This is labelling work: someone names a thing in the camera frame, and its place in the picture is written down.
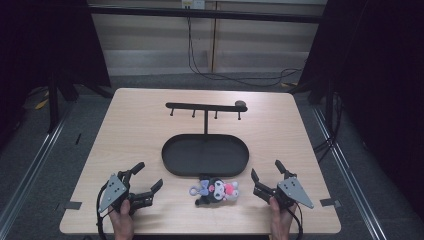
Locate plush toy keychain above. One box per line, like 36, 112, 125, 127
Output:
188, 176, 240, 206

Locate metal floor rail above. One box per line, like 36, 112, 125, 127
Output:
0, 106, 71, 234
311, 105, 388, 240

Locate white wall socket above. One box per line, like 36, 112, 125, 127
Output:
181, 0, 206, 10

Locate dark curtain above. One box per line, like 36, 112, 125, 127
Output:
296, 0, 424, 221
0, 0, 112, 148

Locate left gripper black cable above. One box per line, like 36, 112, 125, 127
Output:
95, 182, 111, 240

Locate person's right hand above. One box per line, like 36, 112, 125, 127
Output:
268, 196, 298, 240

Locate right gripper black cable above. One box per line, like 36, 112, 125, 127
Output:
288, 201, 304, 240

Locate long black wall cable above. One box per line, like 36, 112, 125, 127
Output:
186, 15, 304, 88

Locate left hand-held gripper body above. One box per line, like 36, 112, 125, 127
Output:
97, 170, 155, 215

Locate black metal stand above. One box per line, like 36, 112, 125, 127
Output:
46, 71, 80, 134

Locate black floor cables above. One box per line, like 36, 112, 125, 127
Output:
313, 91, 345, 164

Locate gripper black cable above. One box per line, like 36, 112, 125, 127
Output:
95, 182, 111, 240
288, 201, 304, 240

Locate person's left hand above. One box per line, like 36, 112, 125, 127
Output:
108, 198, 135, 240

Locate black hook rack with tray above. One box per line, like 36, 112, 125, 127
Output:
161, 101, 250, 178

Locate black horizontal bar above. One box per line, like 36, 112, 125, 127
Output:
87, 4, 324, 24

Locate yellow floor tape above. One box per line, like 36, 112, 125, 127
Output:
34, 90, 50, 111

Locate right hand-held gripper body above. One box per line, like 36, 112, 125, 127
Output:
252, 177, 315, 211

